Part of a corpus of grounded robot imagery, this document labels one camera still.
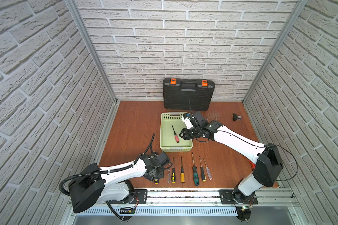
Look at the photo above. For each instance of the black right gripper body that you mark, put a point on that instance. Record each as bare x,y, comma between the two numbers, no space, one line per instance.
191,133

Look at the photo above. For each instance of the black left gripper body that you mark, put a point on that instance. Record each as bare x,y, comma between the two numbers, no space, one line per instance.
154,174

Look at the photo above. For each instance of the clear tester screwdriver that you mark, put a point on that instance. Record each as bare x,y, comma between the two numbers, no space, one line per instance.
168,176

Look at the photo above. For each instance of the light green perforated bin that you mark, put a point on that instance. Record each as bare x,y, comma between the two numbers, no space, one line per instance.
167,139

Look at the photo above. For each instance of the pink handle screwdriver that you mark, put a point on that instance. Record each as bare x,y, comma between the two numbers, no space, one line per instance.
175,135

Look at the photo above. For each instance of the clear handle screwdriver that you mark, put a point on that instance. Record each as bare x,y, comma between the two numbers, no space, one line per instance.
208,171

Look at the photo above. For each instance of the small black yellow screwdriver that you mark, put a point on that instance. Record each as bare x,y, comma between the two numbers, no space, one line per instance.
203,176

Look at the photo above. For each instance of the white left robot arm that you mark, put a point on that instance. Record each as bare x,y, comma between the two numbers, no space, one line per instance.
99,184

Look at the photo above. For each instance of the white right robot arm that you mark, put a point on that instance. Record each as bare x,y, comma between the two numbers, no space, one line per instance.
266,157

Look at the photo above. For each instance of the small black knob object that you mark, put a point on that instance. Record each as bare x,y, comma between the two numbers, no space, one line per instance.
236,117

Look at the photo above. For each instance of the black plastic tool case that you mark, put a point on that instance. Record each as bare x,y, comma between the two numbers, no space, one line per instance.
187,94

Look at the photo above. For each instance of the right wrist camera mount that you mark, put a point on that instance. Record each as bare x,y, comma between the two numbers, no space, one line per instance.
194,120

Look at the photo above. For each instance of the orange handle screwdriver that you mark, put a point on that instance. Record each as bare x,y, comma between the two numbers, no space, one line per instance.
182,172

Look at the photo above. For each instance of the green handle screwdriver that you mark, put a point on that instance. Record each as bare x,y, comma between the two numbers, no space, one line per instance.
195,173

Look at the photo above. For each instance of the aluminium front rail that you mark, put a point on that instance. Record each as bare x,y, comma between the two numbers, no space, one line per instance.
270,197

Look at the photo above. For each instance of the aluminium corner frame post right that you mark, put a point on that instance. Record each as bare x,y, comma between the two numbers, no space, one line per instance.
298,8

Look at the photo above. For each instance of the aluminium corner frame post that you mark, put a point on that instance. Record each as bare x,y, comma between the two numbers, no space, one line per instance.
72,6
298,8

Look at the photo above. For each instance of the aluminium corner frame post left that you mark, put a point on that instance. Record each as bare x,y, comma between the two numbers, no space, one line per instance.
72,6

